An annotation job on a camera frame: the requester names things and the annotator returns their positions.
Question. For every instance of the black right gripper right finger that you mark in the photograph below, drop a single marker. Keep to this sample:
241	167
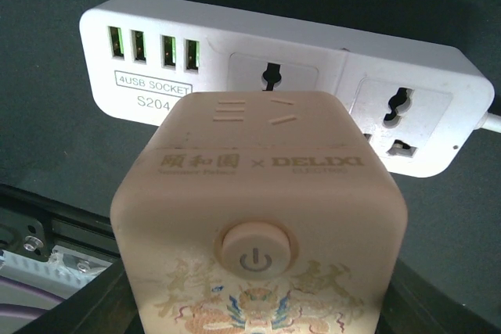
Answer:
413	305

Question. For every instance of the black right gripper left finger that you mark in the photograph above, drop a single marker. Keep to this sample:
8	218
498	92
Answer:
106	305

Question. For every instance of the beige cube plug adapter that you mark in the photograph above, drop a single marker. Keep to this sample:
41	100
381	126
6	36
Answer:
258	212

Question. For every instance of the white power strip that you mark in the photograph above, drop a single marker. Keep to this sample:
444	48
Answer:
416	102

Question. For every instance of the light blue slotted cable duct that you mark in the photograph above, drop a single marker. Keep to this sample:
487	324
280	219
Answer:
65	271

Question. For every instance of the black mounting rail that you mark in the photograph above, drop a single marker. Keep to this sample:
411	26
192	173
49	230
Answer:
33	225

